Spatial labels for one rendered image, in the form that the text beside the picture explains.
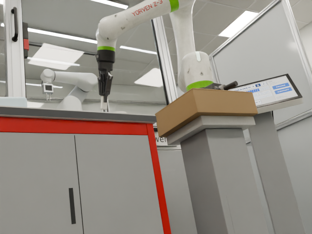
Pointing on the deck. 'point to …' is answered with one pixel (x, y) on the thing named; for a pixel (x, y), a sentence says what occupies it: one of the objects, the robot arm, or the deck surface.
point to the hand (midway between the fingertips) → (104, 102)
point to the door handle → (15, 23)
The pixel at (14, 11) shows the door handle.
